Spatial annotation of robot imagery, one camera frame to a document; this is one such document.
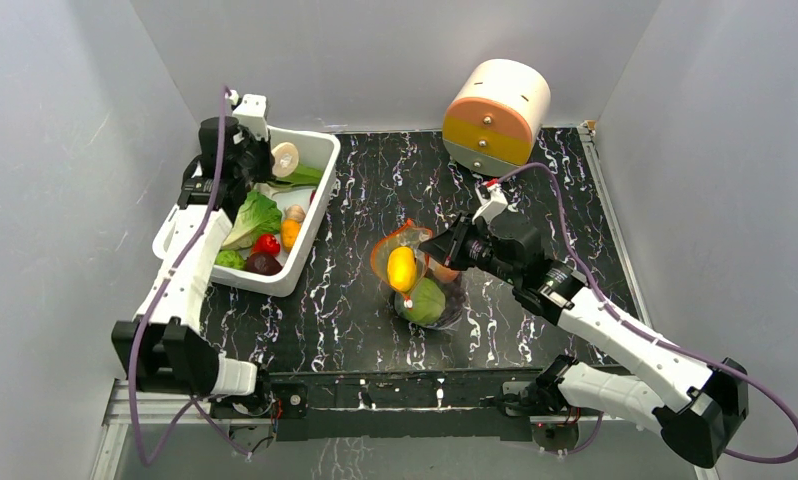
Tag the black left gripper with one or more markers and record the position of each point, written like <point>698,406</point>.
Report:
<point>263,146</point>

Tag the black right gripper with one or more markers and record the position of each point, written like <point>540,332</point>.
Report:
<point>461,240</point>

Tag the orange peach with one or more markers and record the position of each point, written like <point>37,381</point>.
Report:
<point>443,274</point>

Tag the dark purple grape bunch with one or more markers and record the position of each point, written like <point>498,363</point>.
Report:
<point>455,301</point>

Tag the yellow lemon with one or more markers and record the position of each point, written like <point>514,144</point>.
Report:
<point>402,269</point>

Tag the clear zip top bag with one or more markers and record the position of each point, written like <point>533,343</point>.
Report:
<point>409,234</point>

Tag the green lettuce leaf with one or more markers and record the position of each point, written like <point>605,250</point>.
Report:
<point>257,216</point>

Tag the green cabbage ball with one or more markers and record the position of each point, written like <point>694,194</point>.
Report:
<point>428,304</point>

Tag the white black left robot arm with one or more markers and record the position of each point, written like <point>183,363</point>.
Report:
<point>161,348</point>

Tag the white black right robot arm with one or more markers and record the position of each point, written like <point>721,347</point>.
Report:
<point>694,408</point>

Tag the dark green leaf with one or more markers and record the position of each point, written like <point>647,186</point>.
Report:
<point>302,176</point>

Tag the beige garlic bulb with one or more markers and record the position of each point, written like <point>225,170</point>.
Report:
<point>295,213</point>

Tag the white plastic bin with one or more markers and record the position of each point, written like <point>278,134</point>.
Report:
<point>317,150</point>

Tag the orange mango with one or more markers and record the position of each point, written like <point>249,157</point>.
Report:
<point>289,232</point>

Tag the red pepper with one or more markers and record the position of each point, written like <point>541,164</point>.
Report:
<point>267,244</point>

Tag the small green sprout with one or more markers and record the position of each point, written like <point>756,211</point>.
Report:
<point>230,259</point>

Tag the dark red plum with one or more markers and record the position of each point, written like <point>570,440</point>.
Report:
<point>262,263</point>

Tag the round pastel drawer cabinet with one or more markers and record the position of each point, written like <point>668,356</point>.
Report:
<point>493,123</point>

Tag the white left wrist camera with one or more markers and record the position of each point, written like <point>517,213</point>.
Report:
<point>250,110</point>

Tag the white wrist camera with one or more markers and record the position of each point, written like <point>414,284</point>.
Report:
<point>492,201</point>
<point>250,110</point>

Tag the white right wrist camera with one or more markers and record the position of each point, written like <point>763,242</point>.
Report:
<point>492,201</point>

